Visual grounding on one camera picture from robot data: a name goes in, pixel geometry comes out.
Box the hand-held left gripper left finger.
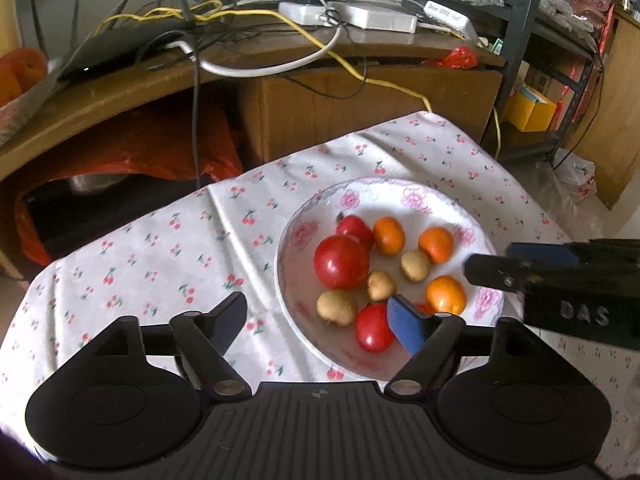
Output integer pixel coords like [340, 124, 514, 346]
[92, 291, 253, 402]

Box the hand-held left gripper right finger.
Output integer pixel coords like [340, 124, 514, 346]
[382, 295, 553, 402]

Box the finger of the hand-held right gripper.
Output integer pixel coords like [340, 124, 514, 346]
[463, 254, 540, 294]
[505, 240, 640, 268]

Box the small brown kiwi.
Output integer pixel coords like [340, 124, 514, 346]
[366, 270, 398, 302]
[316, 288, 359, 327]
[400, 250, 432, 282]

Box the small orange tangerine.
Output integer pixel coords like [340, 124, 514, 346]
[425, 275, 468, 316]
[418, 227, 456, 265]
[373, 216, 407, 257]

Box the large red tomato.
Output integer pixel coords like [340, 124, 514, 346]
[314, 235, 371, 290]

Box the white floral plate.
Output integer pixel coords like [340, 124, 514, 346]
[275, 177, 498, 382]

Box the white plastic bag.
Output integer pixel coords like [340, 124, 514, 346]
[551, 149, 599, 204]

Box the cherry print tablecloth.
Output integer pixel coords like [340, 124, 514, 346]
[0, 110, 640, 480]

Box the yellow box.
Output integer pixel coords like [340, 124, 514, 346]
[501, 84, 559, 134]

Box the wooden cabinet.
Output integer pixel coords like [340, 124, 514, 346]
[569, 6, 640, 212]

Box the steel pot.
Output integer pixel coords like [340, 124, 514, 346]
[69, 172, 127, 194]

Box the orange red plastic bag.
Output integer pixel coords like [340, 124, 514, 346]
[14, 105, 246, 267]

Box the small red wrapper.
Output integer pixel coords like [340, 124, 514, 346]
[422, 45, 479, 70]

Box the black metal shelf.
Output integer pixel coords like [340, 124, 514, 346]
[404, 0, 617, 162]

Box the curved wooden desk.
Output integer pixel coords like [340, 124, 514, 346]
[0, 22, 507, 281]

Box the white labelled device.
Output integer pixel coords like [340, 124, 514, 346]
[424, 0, 482, 42]

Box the white flat box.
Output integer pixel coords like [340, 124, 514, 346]
[331, 1, 419, 34]

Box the glass fruit dish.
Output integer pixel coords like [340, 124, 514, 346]
[0, 57, 62, 147]

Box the black router with antennas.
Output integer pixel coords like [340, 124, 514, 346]
[27, 0, 256, 84]

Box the white power strip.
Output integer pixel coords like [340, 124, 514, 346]
[277, 0, 337, 27]

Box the hanging black cable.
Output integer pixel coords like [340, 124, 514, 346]
[189, 54, 202, 192]

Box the yellow cable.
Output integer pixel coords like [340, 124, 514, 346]
[92, 0, 502, 158]

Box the thick white cable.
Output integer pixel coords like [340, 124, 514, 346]
[169, 24, 344, 79]

